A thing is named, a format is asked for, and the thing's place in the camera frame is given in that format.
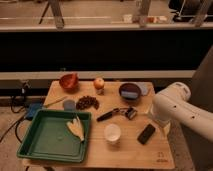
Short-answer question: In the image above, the black eraser block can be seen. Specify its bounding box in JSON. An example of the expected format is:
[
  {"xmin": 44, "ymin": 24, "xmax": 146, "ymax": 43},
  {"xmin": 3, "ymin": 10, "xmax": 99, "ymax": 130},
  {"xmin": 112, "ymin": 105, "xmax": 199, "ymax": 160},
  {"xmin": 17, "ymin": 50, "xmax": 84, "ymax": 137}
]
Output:
[{"xmin": 137, "ymin": 124, "xmax": 156, "ymax": 145}]

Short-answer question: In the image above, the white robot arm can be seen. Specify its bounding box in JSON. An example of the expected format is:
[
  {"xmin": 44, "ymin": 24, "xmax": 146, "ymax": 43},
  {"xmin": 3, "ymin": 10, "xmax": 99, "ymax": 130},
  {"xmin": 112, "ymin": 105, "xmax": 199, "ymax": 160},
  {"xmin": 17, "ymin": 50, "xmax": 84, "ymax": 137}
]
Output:
[{"xmin": 150, "ymin": 82, "xmax": 213, "ymax": 142}]

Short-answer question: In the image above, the grey cloth behind bowl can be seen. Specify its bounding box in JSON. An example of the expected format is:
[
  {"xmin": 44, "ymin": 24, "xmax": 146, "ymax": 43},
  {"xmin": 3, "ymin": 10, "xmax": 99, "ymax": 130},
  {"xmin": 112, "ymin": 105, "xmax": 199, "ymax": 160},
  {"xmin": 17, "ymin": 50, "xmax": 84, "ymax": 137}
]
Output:
[{"xmin": 136, "ymin": 82, "xmax": 149, "ymax": 96}]

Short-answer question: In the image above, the blue sponge in bowl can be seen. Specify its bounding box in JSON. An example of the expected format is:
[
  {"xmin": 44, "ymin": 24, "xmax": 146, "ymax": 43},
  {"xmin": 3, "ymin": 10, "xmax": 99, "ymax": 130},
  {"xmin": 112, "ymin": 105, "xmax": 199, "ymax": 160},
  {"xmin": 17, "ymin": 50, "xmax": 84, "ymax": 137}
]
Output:
[{"xmin": 121, "ymin": 91, "xmax": 138, "ymax": 99}]

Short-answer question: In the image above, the dark purple bowl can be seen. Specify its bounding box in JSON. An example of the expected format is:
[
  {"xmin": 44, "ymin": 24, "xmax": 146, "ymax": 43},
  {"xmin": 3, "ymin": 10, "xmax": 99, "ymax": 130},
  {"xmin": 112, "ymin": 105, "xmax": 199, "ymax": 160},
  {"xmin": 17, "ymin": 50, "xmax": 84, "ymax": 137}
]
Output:
[{"xmin": 119, "ymin": 83, "xmax": 141, "ymax": 100}]

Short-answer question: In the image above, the red bowl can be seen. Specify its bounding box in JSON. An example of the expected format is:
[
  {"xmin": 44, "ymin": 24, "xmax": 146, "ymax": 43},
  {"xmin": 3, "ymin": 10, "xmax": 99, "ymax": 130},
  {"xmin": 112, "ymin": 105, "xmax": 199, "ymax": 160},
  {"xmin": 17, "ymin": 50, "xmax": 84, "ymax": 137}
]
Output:
[{"xmin": 59, "ymin": 73, "xmax": 78, "ymax": 90}]

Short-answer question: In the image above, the white cup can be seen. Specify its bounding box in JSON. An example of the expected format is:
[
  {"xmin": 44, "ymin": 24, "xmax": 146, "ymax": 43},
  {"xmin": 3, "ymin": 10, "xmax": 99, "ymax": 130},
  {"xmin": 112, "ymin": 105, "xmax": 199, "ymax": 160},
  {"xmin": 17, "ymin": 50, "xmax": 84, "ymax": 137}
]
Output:
[{"xmin": 104, "ymin": 124, "xmax": 121, "ymax": 144}]

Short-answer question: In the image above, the red yellow apple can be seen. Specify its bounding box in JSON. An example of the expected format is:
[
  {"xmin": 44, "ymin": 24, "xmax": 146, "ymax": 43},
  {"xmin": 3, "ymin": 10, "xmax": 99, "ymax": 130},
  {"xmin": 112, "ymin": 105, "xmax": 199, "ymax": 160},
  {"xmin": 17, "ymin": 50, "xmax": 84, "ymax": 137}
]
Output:
[{"xmin": 93, "ymin": 77, "xmax": 105, "ymax": 90}]

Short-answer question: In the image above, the bunch of dark grapes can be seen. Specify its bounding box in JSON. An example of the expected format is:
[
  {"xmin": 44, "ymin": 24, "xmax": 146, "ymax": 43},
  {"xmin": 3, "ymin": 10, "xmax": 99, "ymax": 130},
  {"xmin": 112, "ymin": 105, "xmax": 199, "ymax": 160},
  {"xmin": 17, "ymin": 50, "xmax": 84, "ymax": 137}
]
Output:
[{"xmin": 76, "ymin": 96, "xmax": 99, "ymax": 110}]

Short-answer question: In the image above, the green plastic tray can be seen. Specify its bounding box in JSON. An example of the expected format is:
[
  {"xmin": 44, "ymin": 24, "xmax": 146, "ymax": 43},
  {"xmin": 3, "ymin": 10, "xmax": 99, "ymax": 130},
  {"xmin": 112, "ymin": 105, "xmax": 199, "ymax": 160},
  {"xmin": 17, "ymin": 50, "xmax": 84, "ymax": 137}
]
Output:
[{"xmin": 17, "ymin": 109, "xmax": 91, "ymax": 163}]

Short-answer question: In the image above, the blue power box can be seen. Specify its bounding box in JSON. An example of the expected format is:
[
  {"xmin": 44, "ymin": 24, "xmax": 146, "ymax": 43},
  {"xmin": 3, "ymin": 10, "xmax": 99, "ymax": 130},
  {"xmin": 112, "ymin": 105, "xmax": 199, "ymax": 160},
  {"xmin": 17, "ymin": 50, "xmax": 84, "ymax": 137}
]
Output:
[{"xmin": 25, "ymin": 103, "xmax": 43, "ymax": 120}]

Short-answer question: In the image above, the black handled peeler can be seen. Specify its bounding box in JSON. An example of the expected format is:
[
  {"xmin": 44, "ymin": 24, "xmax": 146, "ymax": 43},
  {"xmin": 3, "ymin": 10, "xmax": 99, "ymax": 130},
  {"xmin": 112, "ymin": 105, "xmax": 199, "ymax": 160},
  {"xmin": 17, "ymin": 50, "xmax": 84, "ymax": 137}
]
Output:
[{"xmin": 97, "ymin": 107, "xmax": 137, "ymax": 122}]

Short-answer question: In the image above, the black cable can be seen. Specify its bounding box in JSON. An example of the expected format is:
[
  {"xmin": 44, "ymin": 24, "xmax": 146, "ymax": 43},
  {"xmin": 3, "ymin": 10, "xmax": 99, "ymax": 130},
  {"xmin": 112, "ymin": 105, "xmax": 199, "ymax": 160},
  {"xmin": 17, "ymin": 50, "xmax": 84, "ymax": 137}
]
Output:
[{"xmin": 0, "ymin": 82, "xmax": 32, "ymax": 144}]

